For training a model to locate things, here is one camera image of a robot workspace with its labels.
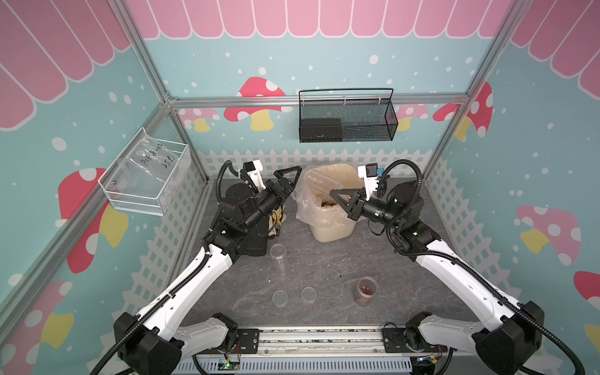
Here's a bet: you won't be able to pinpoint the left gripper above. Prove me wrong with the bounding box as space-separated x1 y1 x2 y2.
244 166 303 231

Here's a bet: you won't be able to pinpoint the clear tea jar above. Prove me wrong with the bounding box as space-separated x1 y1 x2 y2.
304 164 361 195
270 244 288 277
353 277 378 307

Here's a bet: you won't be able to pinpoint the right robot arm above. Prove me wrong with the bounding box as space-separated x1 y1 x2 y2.
330 159 585 374

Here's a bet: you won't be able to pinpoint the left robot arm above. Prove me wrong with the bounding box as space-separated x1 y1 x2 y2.
91 160 303 374

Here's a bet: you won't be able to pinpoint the beige trash bin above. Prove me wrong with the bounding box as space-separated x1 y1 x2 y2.
304 163 364 243

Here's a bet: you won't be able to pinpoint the white yellow work gloves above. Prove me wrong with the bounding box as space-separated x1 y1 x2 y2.
268 206 287 239

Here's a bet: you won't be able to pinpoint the black box in basket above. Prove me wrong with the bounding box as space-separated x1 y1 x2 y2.
298 118 343 143

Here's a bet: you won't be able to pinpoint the black plastic tool case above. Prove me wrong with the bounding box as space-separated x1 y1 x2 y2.
215 216 269 263

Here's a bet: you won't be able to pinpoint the clear plastic bag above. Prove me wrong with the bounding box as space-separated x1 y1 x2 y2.
114 128 192 214

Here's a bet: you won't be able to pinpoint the black wire mesh basket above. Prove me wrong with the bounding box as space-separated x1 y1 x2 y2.
298 87 398 143

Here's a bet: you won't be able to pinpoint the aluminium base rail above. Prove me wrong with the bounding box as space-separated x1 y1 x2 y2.
163 324 498 371

